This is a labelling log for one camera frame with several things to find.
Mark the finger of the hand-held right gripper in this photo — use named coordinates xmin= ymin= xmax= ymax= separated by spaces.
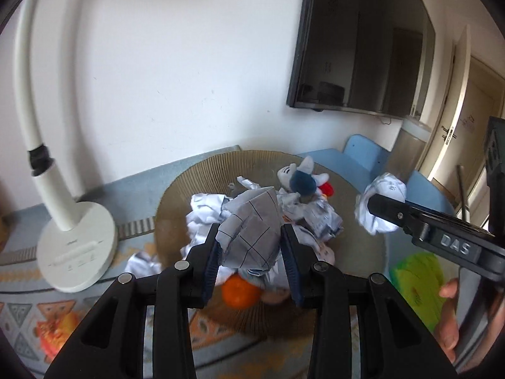
xmin=367 ymin=193 xmax=429 ymax=245

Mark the black wall television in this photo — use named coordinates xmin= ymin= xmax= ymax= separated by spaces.
xmin=286 ymin=0 xmax=437 ymax=118

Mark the beige trash bin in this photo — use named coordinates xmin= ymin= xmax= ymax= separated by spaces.
xmin=395 ymin=115 xmax=433 ymax=184

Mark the grey metal rod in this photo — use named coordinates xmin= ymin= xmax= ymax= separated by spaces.
xmin=457 ymin=164 xmax=472 ymax=220

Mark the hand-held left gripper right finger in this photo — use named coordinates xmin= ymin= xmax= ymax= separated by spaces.
xmin=280 ymin=224 xmax=454 ymax=379

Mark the white desk lamp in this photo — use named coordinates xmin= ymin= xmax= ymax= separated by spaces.
xmin=14 ymin=0 xmax=119 ymax=294

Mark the orange fruit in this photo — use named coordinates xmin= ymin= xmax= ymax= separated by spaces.
xmin=221 ymin=275 xmax=263 ymax=310

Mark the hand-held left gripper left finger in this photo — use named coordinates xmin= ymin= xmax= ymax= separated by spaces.
xmin=45 ymin=223 xmax=222 ymax=379

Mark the blue chair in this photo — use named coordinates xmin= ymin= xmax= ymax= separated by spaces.
xmin=296 ymin=134 xmax=456 ymax=253

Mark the grid-lined paper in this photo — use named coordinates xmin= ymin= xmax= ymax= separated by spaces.
xmin=216 ymin=186 xmax=285 ymax=271

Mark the round woven basket tray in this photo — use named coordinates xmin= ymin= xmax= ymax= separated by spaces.
xmin=155 ymin=149 xmax=391 ymax=337

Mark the green plastic toy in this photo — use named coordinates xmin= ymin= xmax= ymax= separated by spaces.
xmin=389 ymin=253 xmax=449 ymax=332

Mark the person's right hand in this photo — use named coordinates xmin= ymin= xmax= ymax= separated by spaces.
xmin=434 ymin=277 xmax=463 ymax=364

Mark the beige door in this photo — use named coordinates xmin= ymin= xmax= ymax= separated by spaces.
xmin=418 ymin=57 xmax=505 ymax=206

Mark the white cat plush toy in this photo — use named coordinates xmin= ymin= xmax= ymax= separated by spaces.
xmin=276 ymin=156 xmax=336 ymax=207

